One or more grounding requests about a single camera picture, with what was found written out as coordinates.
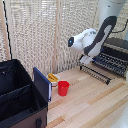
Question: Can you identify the metal oven wire rack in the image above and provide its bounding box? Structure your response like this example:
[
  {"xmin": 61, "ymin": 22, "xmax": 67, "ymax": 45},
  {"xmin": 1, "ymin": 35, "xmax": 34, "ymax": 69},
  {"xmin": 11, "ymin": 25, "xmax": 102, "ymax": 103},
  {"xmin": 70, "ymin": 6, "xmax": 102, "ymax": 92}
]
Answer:
[{"xmin": 92, "ymin": 52, "xmax": 128, "ymax": 76}]

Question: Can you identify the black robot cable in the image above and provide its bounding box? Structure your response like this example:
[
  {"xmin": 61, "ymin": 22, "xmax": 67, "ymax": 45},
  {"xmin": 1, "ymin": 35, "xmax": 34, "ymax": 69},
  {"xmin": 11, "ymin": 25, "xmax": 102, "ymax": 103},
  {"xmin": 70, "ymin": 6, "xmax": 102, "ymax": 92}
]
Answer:
[{"xmin": 111, "ymin": 27, "xmax": 128, "ymax": 35}]

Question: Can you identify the beige woven folding screen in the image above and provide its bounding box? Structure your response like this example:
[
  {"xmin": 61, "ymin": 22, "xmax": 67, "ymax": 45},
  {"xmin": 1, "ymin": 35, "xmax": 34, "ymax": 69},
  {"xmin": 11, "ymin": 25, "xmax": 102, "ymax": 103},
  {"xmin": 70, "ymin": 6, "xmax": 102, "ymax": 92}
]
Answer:
[{"xmin": 0, "ymin": 0, "xmax": 128, "ymax": 80}]

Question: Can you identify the yellow food item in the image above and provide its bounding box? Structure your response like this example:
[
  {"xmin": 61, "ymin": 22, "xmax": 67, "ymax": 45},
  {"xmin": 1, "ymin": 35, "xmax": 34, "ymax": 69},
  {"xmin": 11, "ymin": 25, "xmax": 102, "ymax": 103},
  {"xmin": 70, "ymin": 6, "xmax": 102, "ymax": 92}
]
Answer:
[{"xmin": 47, "ymin": 73, "xmax": 59, "ymax": 83}]

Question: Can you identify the black toaster oven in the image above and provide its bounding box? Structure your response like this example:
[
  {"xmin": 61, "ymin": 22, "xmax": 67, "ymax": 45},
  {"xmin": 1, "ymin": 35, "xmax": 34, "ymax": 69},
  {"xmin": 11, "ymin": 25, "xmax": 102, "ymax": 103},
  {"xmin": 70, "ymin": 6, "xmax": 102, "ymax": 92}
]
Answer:
[{"xmin": 99, "ymin": 37, "xmax": 128, "ymax": 78}]

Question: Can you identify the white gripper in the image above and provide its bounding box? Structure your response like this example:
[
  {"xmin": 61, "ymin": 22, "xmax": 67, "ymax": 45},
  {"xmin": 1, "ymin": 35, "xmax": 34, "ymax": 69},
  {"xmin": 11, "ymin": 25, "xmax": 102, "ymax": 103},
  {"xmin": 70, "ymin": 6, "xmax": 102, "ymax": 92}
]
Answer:
[{"xmin": 79, "ymin": 54, "xmax": 95, "ymax": 65}]

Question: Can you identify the black fabric storage box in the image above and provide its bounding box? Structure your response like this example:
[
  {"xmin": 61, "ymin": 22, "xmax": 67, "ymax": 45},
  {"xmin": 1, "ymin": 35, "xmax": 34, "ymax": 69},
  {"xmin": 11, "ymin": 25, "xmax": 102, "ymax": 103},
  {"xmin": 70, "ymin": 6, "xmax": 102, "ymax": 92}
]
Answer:
[{"xmin": 0, "ymin": 58, "xmax": 50, "ymax": 128}]

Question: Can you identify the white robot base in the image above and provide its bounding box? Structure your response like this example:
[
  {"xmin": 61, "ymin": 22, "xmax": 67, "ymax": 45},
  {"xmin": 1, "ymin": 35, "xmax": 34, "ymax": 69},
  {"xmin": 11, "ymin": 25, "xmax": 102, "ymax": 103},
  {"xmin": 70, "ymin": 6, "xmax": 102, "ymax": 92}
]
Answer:
[{"xmin": 111, "ymin": 109, "xmax": 128, "ymax": 128}]

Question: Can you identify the open oven door with handle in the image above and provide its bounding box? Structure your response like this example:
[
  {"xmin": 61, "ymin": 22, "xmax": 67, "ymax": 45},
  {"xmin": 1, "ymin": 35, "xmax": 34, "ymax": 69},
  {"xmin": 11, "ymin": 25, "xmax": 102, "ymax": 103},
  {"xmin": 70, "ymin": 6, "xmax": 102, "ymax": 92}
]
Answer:
[{"xmin": 79, "ymin": 63, "xmax": 113, "ymax": 85}]

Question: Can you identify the small white bowl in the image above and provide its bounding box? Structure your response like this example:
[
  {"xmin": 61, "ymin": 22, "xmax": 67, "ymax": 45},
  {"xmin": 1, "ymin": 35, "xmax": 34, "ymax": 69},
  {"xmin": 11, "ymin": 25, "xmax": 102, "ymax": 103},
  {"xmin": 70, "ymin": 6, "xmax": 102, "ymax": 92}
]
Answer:
[{"xmin": 46, "ymin": 72, "xmax": 62, "ymax": 88}]

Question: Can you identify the thin black vertical pole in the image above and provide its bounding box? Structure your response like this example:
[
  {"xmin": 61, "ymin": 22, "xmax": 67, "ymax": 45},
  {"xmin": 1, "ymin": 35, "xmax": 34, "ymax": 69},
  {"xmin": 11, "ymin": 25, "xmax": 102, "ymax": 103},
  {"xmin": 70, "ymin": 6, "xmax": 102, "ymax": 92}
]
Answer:
[{"xmin": 2, "ymin": 0, "xmax": 13, "ymax": 61}]

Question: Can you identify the red plastic cup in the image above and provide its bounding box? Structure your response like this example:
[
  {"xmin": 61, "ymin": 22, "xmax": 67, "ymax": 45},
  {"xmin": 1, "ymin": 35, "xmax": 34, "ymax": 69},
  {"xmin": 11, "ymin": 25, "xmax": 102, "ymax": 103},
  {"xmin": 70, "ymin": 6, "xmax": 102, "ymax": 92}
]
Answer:
[{"xmin": 57, "ymin": 80, "xmax": 71, "ymax": 97}]

